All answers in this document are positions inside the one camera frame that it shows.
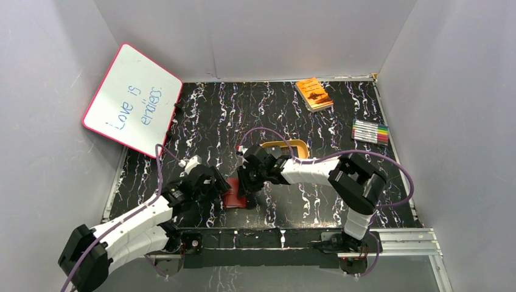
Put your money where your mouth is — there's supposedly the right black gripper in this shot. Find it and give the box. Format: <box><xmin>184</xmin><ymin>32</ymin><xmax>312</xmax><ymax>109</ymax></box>
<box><xmin>236</xmin><ymin>164</ymin><xmax>267</xmax><ymax>198</ymax></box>

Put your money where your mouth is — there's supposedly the red card holder wallet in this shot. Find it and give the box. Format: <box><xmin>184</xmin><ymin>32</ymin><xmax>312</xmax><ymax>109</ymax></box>
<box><xmin>223</xmin><ymin>178</ymin><xmax>247</xmax><ymax>210</ymax></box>

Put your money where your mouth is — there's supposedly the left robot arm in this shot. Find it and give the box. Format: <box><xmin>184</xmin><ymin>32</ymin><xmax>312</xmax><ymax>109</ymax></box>
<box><xmin>58</xmin><ymin>156</ymin><xmax>231</xmax><ymax>291</ymax></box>

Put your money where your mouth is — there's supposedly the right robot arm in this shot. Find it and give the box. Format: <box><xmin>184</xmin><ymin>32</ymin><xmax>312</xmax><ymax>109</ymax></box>
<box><xmin>237</xmin><ymin>145</ymin><xmax>387</xmax><ymax>252</ymax></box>

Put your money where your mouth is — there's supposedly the gold oval tray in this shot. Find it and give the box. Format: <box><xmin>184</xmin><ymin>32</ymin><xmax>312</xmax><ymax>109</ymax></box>
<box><xmin>260</xmin><ymin>139</ymin><xmax>310</xmax><ymax>159</ymax></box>

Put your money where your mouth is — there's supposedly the orange book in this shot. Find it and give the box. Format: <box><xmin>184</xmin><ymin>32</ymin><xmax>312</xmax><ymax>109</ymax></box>
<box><xmin>295</xmin><ymin>78</ymin><xmax>333</xmax><ymax>113</ymax></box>

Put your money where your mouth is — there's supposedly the pink framed whiteboard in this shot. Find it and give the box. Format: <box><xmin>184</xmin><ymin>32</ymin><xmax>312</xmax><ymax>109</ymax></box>
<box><xmin>82</xmin><ymin>43</ymin><xmax>183</xmax><ymax>158</ymax></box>

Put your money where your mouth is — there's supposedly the pack of coloured markers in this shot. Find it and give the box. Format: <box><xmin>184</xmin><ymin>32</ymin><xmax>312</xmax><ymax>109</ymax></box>
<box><xmin>351</xmin><ymin>119</ymin><xmax>389</xmax><ymax>147</ymax></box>

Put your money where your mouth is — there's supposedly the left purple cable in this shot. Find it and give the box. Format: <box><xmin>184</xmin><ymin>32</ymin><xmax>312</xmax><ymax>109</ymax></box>
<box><xmin>60</xmin><ymin>144</ymin><xmax>188</xmax><ymax>292</ymax></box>

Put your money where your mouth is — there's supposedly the purple cable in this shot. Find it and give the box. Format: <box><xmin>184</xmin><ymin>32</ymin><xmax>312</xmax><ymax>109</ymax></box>
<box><xmin>60</xmin><ymin>144</ymin><xmax>188</xmax><ymax>292</ymax></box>
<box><xmin>240</xmin><ymin>127</ymin><xmax>415</xmax><ymax>277</ymax></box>

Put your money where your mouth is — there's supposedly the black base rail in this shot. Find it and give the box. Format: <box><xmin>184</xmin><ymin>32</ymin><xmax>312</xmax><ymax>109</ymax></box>
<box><xmin>143</xmin><ymin>228</ymin><xmax>382</xmax><ymax>270</ymax></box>

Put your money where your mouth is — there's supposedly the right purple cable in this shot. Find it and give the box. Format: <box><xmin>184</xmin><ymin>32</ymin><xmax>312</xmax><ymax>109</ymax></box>
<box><xmin>240</xmin><ymin>127</ymin><xmax>415</xmax><ymax>277</ymax></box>

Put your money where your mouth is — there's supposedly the aluminium frame rail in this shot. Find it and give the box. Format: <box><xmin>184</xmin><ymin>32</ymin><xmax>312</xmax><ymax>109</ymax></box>
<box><xmin>373</xmin><ymin>228</ymin><xmax>442</xmax><ymax>256</ymax></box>

